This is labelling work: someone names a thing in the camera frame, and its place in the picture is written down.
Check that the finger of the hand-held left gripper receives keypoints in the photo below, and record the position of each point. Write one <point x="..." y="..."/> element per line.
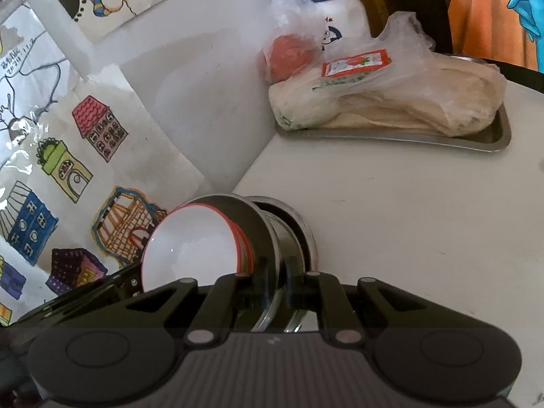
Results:
<point x="123" y="282"/>

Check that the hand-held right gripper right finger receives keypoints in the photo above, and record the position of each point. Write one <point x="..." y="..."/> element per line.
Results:
<point x="306" y="289"/>

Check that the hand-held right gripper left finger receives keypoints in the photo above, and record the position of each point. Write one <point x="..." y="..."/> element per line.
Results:
<point x="244" y="289"/>

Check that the large steel plate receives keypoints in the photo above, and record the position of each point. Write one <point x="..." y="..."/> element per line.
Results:
<point x="312" y="250"/>

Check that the white bowl red rim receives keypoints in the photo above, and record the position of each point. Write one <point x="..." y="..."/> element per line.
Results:
<point x="246" y="248"/>
<point x="191" y="250"/>

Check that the steel bowl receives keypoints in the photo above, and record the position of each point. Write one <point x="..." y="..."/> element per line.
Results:
<point x="255" y="229"/>

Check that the colourful house drawing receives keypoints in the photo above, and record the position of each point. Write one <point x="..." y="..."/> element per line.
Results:
<point x="85" y="178"/>

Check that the bag of flatbreads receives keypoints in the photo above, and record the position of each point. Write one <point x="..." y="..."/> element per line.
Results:
<point x="403" y="102"/>

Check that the steel tray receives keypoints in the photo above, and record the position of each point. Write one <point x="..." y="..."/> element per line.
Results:
<point x="467" y="141"/>

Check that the red sauce packet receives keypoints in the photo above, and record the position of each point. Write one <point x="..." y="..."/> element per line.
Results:
<point x="357" y="63"/>

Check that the red tomato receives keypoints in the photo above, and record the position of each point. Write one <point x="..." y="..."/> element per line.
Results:
<point x="291" y="57"/>

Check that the white bottle blue cap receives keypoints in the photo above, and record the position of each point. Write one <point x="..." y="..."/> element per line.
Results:
<point x="340" y="12"/>

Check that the clear plastic bag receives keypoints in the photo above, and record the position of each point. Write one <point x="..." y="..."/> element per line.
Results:
<point x="280" y="8"/>

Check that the orange dress girl poster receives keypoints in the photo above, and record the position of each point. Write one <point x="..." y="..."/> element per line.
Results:
<point x="488" y="17"/>

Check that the wooden door frame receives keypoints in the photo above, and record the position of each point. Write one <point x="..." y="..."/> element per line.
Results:
<point x="376" y="4"/>

